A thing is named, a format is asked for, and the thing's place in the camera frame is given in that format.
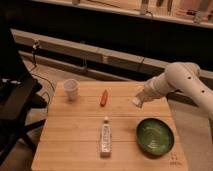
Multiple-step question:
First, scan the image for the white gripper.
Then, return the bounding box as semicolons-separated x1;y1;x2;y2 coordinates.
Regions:
132;80;162;108

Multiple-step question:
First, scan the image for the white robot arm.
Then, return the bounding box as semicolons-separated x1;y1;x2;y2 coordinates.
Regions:
132;62;213;121

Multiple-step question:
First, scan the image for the green ceramic bowl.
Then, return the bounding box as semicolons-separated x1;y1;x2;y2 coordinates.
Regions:
136;118;174;157

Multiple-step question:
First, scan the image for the orange carrot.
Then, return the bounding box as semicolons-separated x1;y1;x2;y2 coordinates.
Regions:
100;90;108;107

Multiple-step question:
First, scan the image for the clear plastic bottle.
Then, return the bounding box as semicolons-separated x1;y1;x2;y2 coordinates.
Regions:
100;117;111;157

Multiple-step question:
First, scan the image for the white plastic cup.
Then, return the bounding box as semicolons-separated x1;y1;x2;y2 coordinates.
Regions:
62;79;78;101

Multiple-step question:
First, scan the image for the black office chair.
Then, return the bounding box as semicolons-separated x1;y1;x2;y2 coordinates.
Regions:
0;77;48;165

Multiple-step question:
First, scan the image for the black cable on floor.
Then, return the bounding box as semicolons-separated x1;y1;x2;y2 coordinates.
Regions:
20;41;56;108

